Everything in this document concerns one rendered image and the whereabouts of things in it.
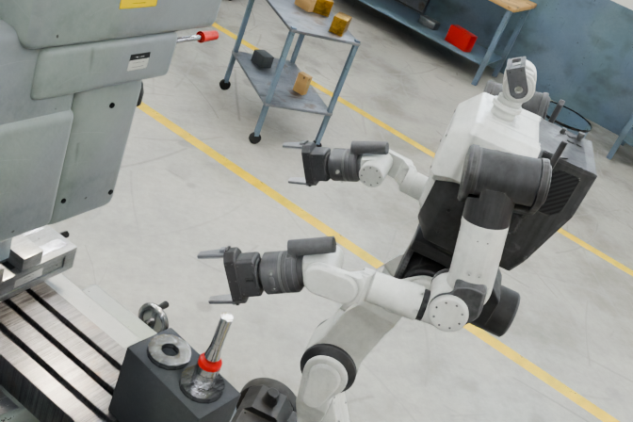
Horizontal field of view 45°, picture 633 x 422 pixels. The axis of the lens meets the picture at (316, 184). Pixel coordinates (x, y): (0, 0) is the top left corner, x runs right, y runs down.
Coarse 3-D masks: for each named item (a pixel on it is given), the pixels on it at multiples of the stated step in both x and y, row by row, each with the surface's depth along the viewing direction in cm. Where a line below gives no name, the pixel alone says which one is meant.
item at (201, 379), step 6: (198, 366) 147; (198, 372) 148; (204, 372) 147; (210, 372) 147; (216, 372) 148; (192, 378) 150; (198, 378) 148; (204, 378) 147; (210, 378) 148; (216, 378) 149; (198, 384) 149; (204, 384) 148; (210, 384) 149
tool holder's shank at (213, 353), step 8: (224, 320) 142; (232, 320) 143; (224, 328) 143; (216, 336) 144; (224, 336) 144; (216, 344) 145; (208, 352) 146; (216, 352) 146; (208, 360) 146; (216, 360) 147
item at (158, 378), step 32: (128, 352) 154; (160, 352) 154; (192, 352) 159; (128, 384) 156; (160, 384) 150; (192, 384) 149; (224, 384) 152; (128, 416) 158; (160, 416) 152; (192, 416) 145; (224, 416) 153
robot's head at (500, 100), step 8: (512, 64) 158; (528, 64) 157; (528, 72) 155; (536, 72) 160; (504, 80) 153; (520, 88) 152; (496, 96) 160; (504, 96) 157; (504, 104) 157; (512, 104) 156; (520, 104) 157
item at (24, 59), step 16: (0, 32) 114; (16, 32) 116; (0, 48) 115; (16, 48) 117; (0, 64) 116; (16, 64) 119; (32, 64) 122; (0, 80) 118; (16, 80) 121; (32, 80) 123; (0, 96) 120; (16, 96) 122; (64, 96) 132; (0, 112) 121; (16, 112) 124; (32, 112) 127; (48, 112) 131
